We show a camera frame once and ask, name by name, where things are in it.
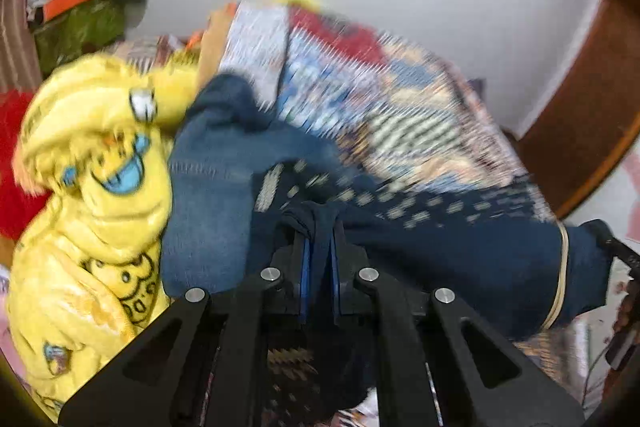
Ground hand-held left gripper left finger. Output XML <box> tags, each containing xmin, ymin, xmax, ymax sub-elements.
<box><xmin>57</xmin><ymin>227</ymin><xmax>321</xmax><ymax>427</ymax></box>

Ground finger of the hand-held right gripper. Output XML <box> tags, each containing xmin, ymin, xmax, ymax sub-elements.
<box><xmin>582</xmin><ymin>218</ymin><xmax>640</xmax><ymax>280</ymax></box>

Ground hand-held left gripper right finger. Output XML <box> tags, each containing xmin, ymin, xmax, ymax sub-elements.
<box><xmin>320</xmin><ymin>217</ymin><xmax>586</xmax><ymax>427</ymax></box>

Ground navy patterned hooded jacket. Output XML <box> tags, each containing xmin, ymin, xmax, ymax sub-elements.
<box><xmin>250</xmin><ymin>159</ymin><xmax>618</xmax><ymax>413</ymax></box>

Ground person's right hand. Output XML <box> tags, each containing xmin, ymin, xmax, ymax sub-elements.
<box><xmin>614</xmin><ymin>279</ymin><xmax>640</xmax><ymax>335</ymax></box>

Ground blue jeans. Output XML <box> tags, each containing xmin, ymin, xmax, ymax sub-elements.
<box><xmin>161</xmin><ymin>73</ymin><xmax>363</xmax><ymax>299</ymax></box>

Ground brown wooden door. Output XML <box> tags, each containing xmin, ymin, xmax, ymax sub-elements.
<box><xmin>515</xmin><ymin>0</ymin><xmax>640</xmax><ymax>220</ymax></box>

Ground patchwork printed blanket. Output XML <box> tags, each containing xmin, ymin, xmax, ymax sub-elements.
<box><xmin>220</xmin><ymin>0</ymin><xmax>561</xmax><ymax>228</ymax></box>

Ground yellow fleece garment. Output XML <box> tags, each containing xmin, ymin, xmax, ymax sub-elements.
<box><xmin>10</xmin><ymin>51</ymin><xmax>213</xmax><ymax>424</ymax></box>

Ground tan orange pillow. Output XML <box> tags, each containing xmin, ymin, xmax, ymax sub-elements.
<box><xmin>196</xmin><ymin>4</ymin><xmax>238</xmax><ymax>94</ymax></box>

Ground striped cloth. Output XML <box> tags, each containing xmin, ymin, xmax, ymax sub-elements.
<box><xmin>120</xmin><ymin>33</ymin><xmax>203</xmax><ymax>68</ymax></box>

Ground red fluffy garment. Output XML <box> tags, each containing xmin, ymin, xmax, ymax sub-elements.
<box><xmin>0</xmin><ymin>88</ymin><xmax>53</xmax><ymax>242</ymax></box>

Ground green patterned cloth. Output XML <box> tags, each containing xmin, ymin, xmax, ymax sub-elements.
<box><xmin>31</xmin><ymin>0</ymin><xmax>127</xmax><ymax>78</ymax></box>

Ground brown striped curtain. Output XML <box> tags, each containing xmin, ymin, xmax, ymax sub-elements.
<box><xmin>0</xmin><ymin>0</ymin><xmax>50</xmax><ymax>94</ymax></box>

